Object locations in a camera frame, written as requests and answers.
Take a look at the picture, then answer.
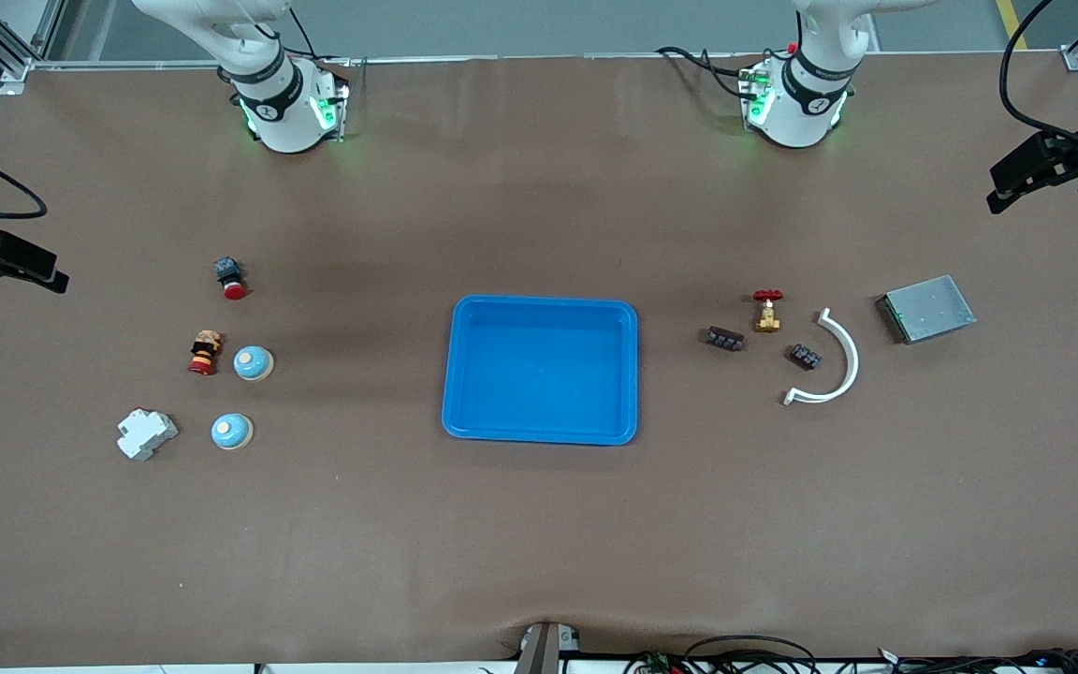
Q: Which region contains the blue desk bell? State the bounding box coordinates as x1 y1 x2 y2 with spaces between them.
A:
211 413 255 451
233 345 275 383

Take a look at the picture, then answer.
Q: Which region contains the blue plastic tray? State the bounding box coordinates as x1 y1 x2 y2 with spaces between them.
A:
441 295 640 447

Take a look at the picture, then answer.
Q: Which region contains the orange black red push button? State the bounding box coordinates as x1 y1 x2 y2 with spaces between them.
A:
187 330 224 377

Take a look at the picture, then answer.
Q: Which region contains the grey metal box module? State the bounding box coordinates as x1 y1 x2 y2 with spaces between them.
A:
876 274 979 345

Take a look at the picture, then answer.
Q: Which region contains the grey red emergency stop button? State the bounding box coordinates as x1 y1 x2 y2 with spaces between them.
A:
213 257 250 301

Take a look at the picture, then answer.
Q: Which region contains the white circuit breaker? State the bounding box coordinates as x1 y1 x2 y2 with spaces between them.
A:
116 408 180 462

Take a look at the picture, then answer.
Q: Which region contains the brown table mat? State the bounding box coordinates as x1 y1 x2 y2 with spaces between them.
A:
0 51 1078 667

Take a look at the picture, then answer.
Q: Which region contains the white curved plastic bracket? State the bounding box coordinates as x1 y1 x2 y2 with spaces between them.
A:
782 308 861 407

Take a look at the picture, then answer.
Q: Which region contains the black arm base cable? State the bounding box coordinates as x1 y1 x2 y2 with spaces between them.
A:
656 45 765 100

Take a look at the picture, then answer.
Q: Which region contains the black cable bundle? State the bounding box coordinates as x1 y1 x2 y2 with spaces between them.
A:
876 646 1078 674

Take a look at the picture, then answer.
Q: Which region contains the black cable loop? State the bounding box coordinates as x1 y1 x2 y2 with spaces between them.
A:
684 635 821 674

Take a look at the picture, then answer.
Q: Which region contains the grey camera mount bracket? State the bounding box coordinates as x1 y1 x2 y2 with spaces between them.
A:
515 622 583 674

